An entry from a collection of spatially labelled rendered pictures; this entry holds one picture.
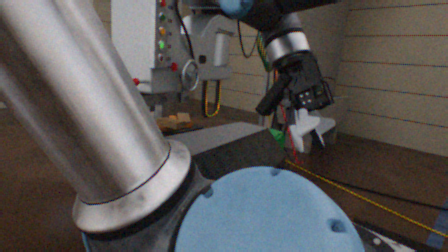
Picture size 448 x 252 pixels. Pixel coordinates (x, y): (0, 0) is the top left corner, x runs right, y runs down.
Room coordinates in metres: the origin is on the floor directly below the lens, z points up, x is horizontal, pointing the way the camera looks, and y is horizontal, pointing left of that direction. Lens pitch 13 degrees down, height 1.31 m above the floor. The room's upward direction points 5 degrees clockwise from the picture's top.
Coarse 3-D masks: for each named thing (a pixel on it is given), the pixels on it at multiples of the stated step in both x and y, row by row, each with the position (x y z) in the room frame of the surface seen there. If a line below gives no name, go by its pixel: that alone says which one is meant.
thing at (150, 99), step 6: (144, 96) 1.15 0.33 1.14; (150, 96) 1.19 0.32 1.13; (156, 96) 1.23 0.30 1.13; (162, 96) 1.27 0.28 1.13; (168, 96) 1.31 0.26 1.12; (174, 96) 1.35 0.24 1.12; (180, 96) 1.40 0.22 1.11; (186, 96) 1.39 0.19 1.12; (150, 102) 1.19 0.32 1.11; (156, 102) 1.23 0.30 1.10; (162, 102) 1.27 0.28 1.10; (168, 102) 1.31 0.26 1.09; (174, 102) 1.35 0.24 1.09
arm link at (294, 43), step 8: (296, 32) 0.62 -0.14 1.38; (280, 40) 0.62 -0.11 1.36; (288, 40) 0.61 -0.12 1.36; (296, 40) 0.61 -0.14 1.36; (304, 40) 0.62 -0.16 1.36; (272, 48) 0.63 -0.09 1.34; (280, 48) 0.61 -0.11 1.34; (288, 48) 0.61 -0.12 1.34; (296, 48) 0.60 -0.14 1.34; (304, 48) 0.61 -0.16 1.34; (272, 56) 0.63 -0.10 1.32; (280, 56) 0.61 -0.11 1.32; (288, 56) 0.61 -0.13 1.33; (272, 64) 0.63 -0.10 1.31
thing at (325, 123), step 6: (312, 114) 0.63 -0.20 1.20; (318, 114) 0.62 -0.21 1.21; (324, 120) 0.62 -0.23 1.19; (330, 120) 0.62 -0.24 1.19; (318, 126) 0.63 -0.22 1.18; (324, 126) 0.63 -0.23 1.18; (330, 126) 0.62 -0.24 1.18; (312, 132) 0.63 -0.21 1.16; (318, 132) 0.63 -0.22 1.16; (324, 132) 0.63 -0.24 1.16; (318, 138) 0.63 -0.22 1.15; (318, 144) 0.63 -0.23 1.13
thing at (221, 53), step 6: (216, 36) 1.77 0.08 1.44; (222, 36) 1.78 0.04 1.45; (228, 36) 1.81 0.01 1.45; (216, 42) 1.77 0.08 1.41; (222, 42) 1.78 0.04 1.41; (228, 42) 1.82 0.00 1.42; (216, 48) 1.77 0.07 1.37; (222, 48) 1.78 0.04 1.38; (228, 48) 1.83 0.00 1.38; (216, 54) 1.77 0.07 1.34; (222, 54) 1.78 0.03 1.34; (228, 54) 1.83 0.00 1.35; (216, 60) 1.77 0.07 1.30; (222, 60) 1.78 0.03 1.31; (228, 60) 1.85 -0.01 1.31; (222, 66) 1.80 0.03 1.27
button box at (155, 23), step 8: (152, 0) 1.11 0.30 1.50; (152, 8) 1.11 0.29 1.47; (160, 8) 1.13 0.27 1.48; (152, 16) 1.11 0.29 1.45; (152, 24) 1.11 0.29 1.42; (160, 24) 1.13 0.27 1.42; (152, 32) 1.11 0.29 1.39; (152, 40) 1.11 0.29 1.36; (160, 40) 1.13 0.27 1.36; (152, 48) 1.11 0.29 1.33; (152, 56) 1.11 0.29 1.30; (152, 64) 1.11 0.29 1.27; (160, 64) 1.14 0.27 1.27
